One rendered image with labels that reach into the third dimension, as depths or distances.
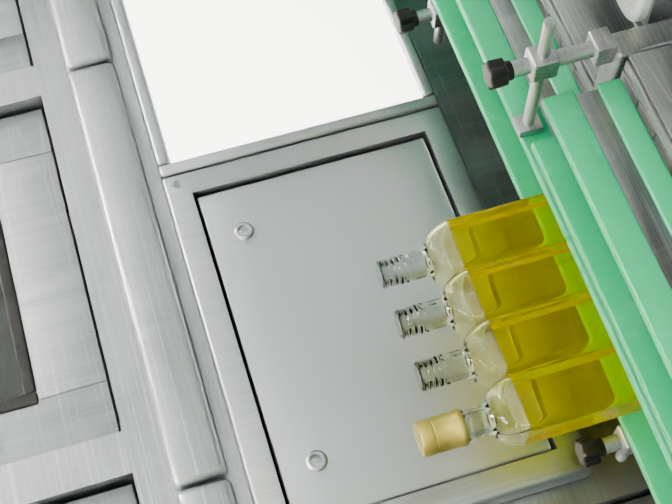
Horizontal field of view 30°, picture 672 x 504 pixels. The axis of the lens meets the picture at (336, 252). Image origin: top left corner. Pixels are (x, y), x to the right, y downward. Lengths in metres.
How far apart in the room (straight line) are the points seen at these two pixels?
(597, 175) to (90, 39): 0.70
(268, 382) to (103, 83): 0.44
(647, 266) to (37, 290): 0.70
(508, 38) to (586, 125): 0.21
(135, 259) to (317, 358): 0.24
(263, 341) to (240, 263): 0.10
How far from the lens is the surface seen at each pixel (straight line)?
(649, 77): 1.21
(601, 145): 1.18
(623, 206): 1.14
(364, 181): 1.44
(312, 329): 1.35
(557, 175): 1.24
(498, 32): 1.36
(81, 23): 1.61
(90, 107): 1.53
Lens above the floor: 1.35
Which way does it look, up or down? 8 degrees down
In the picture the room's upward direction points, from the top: 105 degrees counter-clockwise
